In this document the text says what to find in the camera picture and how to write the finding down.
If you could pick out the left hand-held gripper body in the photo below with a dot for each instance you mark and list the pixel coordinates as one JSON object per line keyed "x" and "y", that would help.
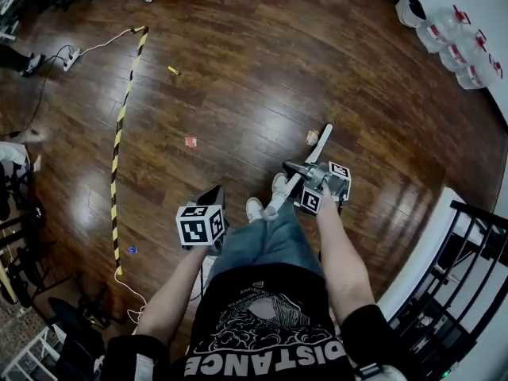
{"x": 196, "y": 230}

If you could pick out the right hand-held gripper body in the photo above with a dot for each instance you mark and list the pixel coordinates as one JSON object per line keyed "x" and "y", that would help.
{"x": 310, "y": 202}

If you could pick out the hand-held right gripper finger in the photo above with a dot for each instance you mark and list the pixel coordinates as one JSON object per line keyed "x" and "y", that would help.
{"x": 295, "y": 169}

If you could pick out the white broom with grey bristles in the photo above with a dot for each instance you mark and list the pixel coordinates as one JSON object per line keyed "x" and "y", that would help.
{"x": 278, "y": 201}

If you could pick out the paper ball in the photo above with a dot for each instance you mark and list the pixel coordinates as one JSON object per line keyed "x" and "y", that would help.
{"x": 312, "y": 136}

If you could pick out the small blue scrap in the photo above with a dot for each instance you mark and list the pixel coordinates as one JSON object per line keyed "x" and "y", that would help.
{"x": 132, "y": 249}

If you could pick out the small red wrapper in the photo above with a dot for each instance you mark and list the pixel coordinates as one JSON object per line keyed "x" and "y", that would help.
{"x": 191, "y": 141}

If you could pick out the small yellow scrap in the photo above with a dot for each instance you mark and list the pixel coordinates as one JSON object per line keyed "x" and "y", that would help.
{"x": 173, "y": 70}

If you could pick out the person's left forearm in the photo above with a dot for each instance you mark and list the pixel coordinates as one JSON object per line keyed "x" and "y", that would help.
{"x": 170, "y": 296}

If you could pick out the person's right forearm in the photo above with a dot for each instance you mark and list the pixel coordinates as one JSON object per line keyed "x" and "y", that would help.
{"x": 345, "y": 260}

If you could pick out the person's right hand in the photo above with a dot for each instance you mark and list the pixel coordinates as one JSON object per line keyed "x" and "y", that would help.
{"x": 329, "y": 187}

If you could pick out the white sneaker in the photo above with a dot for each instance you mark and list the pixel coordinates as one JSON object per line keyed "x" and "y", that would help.
{"x": 254, "y": 208}
{"x": 281, "y": 183}

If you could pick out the blue jeans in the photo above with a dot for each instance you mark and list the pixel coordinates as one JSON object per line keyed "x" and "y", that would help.
{"x": 262, "y": 244}

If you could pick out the long yellow black floor tape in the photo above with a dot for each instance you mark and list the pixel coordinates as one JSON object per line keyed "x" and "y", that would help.
{"x": 118, "y": 133}

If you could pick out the black printed t-shirt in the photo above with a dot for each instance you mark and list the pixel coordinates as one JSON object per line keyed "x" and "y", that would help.
{"x": 270, "y": 332}

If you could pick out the black office chair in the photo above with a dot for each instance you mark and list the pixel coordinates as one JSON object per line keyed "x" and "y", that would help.
{"x": 63, "y": 312}

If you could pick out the black stair railing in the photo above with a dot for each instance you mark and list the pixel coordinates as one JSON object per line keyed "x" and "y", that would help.
{"x": 472, "y": 209}

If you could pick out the small white appliance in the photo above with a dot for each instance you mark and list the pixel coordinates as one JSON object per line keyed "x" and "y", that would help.
{"x": 410, "y": 10}

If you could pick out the clear water jug red label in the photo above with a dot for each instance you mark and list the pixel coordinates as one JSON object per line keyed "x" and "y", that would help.
{"x": 462, "y": 52}
{"x": 442, "y": 30}
{"x": 478, "y": 74}

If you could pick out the white power strip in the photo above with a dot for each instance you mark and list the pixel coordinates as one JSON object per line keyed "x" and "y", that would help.
{"x": 71, "y": 58}

